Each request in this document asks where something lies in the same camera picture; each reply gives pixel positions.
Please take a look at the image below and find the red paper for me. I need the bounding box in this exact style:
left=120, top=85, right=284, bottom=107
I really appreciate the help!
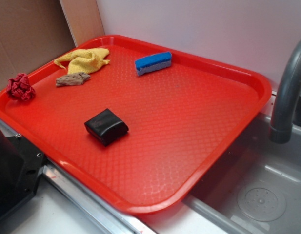
left=6, top=73, right=36, bottom=101

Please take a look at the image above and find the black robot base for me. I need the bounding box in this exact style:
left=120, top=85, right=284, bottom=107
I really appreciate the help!
left=0, top=129, right=46, bottom=222

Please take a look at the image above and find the red plastic tray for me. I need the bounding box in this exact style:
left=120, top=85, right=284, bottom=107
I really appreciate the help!
left=0, top=35, right=272, bottom=215

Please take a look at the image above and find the black rounded block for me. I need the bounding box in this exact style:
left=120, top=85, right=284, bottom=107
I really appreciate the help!
left=84, top=109, right=129, bottom=146

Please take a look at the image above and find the blue and grey sponge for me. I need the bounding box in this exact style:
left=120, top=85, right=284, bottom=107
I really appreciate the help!
left=135, top=52, right=172, bottom=76

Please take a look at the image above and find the brown crumpled scrap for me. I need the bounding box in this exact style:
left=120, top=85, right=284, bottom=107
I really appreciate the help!
left=56, top=72, right=91, bottom=87

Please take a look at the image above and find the yellow cloth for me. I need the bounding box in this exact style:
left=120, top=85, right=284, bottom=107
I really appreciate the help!
left=54, top=48, right=110, bottom=74

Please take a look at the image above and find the grey faucet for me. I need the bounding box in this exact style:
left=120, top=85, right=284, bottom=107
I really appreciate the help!
left=269, top=40, right=301, bottom=144

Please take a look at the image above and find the grey plastic sink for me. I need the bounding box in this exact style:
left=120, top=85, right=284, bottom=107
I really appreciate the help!
left=141, top=90, right=301, bottom=234

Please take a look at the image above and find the brown cardboard panel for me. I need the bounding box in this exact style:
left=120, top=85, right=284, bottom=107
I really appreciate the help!
left=0, top=0, right=75, bottom=91

